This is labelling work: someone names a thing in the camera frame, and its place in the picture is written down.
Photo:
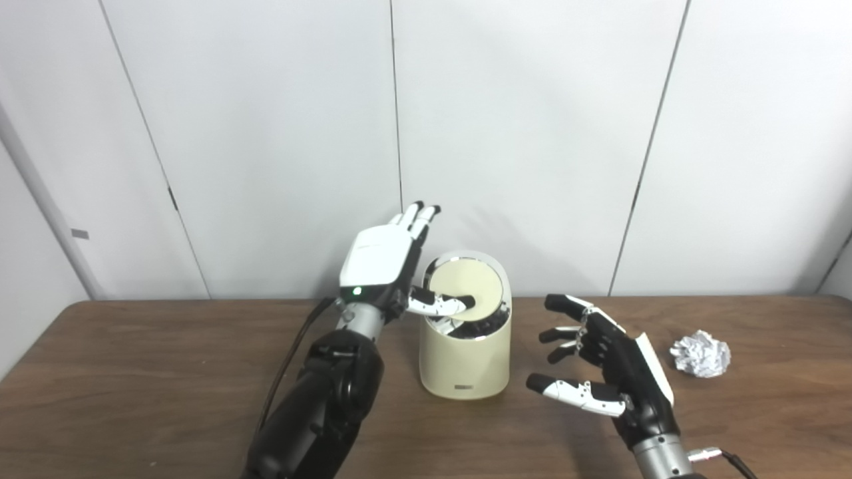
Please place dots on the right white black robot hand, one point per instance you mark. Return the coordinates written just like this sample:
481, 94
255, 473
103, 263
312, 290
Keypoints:
632, 379

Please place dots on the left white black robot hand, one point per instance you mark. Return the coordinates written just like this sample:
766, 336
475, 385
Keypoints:
376, 259

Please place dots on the white paper ball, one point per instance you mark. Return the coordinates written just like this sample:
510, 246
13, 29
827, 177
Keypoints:
699, 354

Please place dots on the cream round bin lid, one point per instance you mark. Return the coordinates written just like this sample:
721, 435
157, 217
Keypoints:
476, 283

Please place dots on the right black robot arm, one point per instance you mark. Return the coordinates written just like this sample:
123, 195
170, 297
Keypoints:
662, 459

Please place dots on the black bin liner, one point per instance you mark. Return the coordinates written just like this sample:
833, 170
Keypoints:
479, 327

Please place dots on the cream-colored bin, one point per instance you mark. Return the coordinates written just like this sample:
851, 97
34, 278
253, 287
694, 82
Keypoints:
466, 362

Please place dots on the black wall panel hinge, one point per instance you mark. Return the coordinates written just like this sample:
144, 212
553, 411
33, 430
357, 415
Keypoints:
173, 199

